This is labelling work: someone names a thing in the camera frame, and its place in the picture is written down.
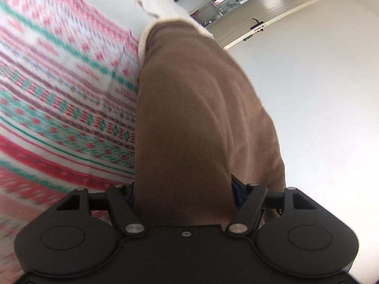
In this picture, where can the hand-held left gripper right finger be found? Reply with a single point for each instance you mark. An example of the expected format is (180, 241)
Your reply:
(248, 204)

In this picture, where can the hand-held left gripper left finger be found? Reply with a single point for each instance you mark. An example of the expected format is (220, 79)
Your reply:
(123, 210)

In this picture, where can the brown coat with fur collar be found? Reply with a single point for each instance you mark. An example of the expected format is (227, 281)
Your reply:
(192, 118)

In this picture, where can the red and green patterned blanket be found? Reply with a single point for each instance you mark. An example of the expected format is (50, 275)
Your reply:
(59, 109)

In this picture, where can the beige room door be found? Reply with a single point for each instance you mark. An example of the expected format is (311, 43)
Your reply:
(266, 9)

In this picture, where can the beige folded cloth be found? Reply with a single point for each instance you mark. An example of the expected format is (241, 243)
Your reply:
(161, 6)

